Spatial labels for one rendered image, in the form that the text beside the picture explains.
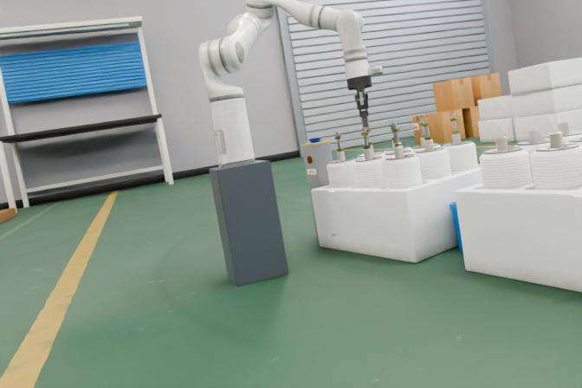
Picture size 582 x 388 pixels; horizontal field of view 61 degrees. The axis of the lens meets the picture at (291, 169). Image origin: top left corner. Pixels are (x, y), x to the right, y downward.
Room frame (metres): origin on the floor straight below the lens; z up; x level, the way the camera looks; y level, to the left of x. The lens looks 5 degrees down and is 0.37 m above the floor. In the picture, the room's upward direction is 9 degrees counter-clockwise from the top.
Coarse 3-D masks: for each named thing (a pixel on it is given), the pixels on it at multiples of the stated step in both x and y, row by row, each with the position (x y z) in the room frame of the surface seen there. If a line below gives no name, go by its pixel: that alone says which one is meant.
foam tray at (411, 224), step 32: (320, 192) 1.46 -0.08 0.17; (352, 192) 1.34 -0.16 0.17; (384, 192) 1.24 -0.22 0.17; (416, 192) 1.20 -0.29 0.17; (448, 192) 1.26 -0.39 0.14; (320, 224) 1.48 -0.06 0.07; (352, 224) 1.36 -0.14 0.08; (384, 224) 1.25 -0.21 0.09; (416, 224) 1.19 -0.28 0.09; (448, 224) 1.25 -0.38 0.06; (384, 256) 1.27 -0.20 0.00; (416, 256) 1.18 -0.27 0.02
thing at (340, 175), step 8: (352, 160) 1.45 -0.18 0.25; (328, 168) 1.47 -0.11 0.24; (336, 168) 1.44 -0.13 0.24; (344, 168) 1.44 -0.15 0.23; (352, 168) 1.44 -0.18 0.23; (328, 176) 1.47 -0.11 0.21; (336, 176) 1.44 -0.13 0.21; (344, 176) 1.44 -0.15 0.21; (352, 176) 1.44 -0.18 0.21; (336, 184) 1.45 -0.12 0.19; (344, 184) 1.44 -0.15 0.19; (352, 184) 1.44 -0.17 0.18
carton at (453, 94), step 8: (456, 80) 4.90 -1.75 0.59; (464, 80) 4.93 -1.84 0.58; (440, 88) 5.05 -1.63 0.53; (448, 88) 4.93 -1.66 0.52; (456, 88) 4.89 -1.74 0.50; (464, 88) 4.92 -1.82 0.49; (440, 96) 5.07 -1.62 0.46; (448, 96) 4.95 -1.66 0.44; (456, 96) 4.89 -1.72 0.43; (464, 96) 4.92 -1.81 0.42; (472, 96) 4.95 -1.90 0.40; (440, 104) 5.08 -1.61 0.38; (448, 104) 4.96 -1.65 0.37; (456, 104) 4.89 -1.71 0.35; (464, 104) 4.92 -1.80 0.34; (472, 104) 4.94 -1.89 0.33; (440, 112) 5.10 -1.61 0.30
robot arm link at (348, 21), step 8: (344, 16) 1.50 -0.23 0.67; (352, 16) 1.49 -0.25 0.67; (344, 24) 1.50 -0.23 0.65; (352, 24) 1.50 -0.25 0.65; (344, 32) 1.51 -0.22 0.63; (352, 32) 1.50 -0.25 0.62; (344, 40) 1.52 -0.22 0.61; (352, 40) 1.51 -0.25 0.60; (360, 40) 1.51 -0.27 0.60; (344, 48) 1.53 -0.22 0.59; (352, 48) 1.51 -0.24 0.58; (360, 48) 1.51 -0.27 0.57; (344, 56) 1.54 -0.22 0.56; (352, 56) 1.51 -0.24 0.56; (360, 56) 1.51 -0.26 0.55
